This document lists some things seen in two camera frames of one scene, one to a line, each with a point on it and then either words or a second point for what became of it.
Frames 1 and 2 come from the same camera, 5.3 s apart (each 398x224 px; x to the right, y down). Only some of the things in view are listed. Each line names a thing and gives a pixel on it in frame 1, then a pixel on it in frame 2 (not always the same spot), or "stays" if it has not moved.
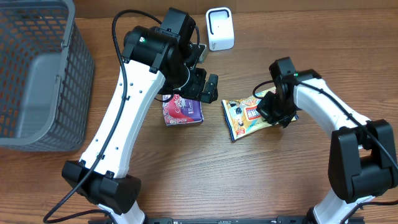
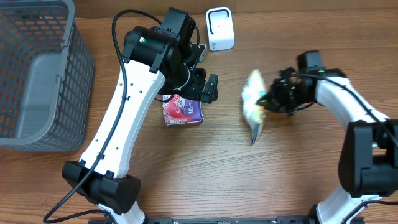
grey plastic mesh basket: [46, 75] stays
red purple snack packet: [180, 111] stays
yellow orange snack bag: [243, 117] -> [254, 113]
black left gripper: [196, 90] stays
